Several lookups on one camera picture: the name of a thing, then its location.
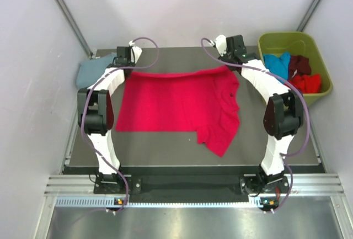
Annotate purple cable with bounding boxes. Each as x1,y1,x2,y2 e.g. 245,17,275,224
200,38,311,214
79,36,159,213

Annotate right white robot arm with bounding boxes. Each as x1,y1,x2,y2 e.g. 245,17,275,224
216,35,303,195

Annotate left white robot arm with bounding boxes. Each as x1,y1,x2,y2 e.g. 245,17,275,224
77,44,142,194

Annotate crimson red t-shirt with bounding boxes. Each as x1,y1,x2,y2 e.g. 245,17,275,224
115,66,240,157

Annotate corner aluminium post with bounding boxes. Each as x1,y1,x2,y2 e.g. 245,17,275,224
296,0,322,32
55,0,93,58

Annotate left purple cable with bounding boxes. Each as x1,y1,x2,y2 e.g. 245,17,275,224
79,36,159,213

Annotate folded grey-blue t-shirt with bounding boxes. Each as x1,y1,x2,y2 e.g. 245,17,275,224
76,53,116,89

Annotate aluminium front rail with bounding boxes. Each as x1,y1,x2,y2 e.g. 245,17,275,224
45,173,344,196

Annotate dark maroon t-shirt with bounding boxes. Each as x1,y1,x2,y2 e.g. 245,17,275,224
288,55,312,80

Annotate left corner aluminium post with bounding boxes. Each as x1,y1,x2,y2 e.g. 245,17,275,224
55,0,93,58

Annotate right corner aluminium post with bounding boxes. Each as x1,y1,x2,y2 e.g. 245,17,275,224
296,0,322,32

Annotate bright red t-shirt in bin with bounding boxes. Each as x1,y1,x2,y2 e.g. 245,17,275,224
289,74,322,94

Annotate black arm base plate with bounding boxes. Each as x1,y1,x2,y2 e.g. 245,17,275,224
93,174,290,203

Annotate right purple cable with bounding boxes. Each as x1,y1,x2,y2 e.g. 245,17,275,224
200,38,311,214

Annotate olive green plastic bin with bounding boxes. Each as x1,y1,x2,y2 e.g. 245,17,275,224
258,31,332,106

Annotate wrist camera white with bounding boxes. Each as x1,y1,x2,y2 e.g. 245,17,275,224
211,35,227,56
129,40,142,65

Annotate cyan blue t-shirt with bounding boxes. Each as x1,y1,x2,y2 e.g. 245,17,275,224
263,52,291,80

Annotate grey slotted cable duct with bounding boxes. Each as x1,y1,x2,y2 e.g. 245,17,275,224
56,196,275,208

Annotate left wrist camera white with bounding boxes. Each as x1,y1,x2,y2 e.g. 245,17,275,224
129,40,142,65

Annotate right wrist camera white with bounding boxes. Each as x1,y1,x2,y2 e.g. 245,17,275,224
211,35,227,56

